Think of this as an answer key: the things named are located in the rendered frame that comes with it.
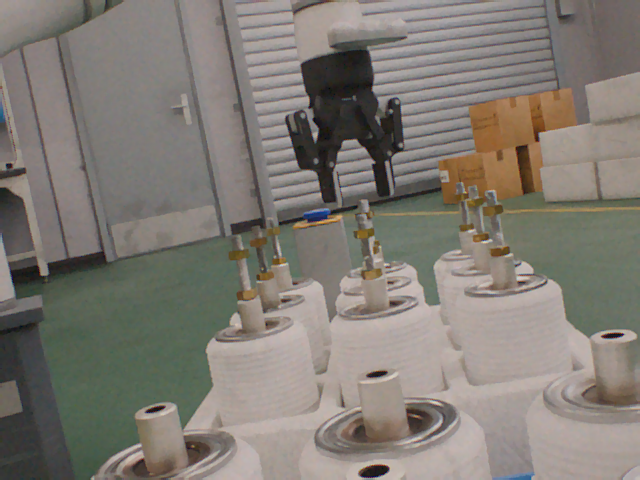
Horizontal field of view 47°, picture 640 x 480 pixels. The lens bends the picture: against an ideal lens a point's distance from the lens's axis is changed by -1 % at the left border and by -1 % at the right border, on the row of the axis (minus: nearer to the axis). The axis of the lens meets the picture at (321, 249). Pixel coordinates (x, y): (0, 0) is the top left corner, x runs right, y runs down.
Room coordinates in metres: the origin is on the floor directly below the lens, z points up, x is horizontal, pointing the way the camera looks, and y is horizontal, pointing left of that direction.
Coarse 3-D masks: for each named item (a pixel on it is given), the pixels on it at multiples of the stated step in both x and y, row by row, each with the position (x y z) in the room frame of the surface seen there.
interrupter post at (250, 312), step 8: (240, 304) 0.68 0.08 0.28; (248, 304) 0.68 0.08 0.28; (256, 304) 0.68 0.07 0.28; (240, 312) 0.68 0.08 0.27; (248, 312) 0.68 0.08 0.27; (256, 312) 0.68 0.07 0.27; (248, 320) 0.68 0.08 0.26; (256, 320) 0.68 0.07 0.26; (248, 328) 0.68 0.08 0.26; (256, 328) 0.68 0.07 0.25; (264, 328) 0.68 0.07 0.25
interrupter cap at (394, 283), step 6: (402, 276) 0.81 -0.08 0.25; (360, 282) 0.83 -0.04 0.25; (390, 282) 0.80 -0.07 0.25; (396, 282) 0.79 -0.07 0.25; (402, 282) 0.78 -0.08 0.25; (408, 282) 0.77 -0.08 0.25; (348, 288) 0.81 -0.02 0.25; (354, 288) 0.80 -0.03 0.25; (360, 288) 0.80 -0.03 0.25; (390, 288) 0.76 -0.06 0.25; (396, 288) 0.76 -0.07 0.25; (348, 294) 0.77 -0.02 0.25; (354, 294) 0.77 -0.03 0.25; (360, 294) 0.76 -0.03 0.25
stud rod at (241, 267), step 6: (234, 240) 0.68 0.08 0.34; (240, 240) 0.68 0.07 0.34; (234, 246) 0.68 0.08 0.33; (240, 246) 0.68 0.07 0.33; (240, 264) 0.68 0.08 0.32; (240, 270) 0.68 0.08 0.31; (246, 270) 0.68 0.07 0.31; (240, 276) 0.68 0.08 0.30; (246, 276) 0.68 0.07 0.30; (240, 282) 0.68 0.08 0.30; (246, 282) 0.68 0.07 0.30; (240, 288) 0.69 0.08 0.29; (246, 288) 0.68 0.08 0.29; (246, 300) 0.68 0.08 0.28
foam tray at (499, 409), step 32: (448, 352) 0.74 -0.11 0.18; (576, 352) 0.66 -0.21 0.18; (320, 384) 0.73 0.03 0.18; (448, 384) 0.64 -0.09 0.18; (512, 384) 0.61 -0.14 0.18; (544, 384) 0.59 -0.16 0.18; (320, 416) 0.62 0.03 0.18; (480, 416) 0.59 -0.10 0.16; (512, 416) 0.59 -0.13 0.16; (256, 448) 0.61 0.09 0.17; (288, 448) 0.61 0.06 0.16; (512, 448) 0.59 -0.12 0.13
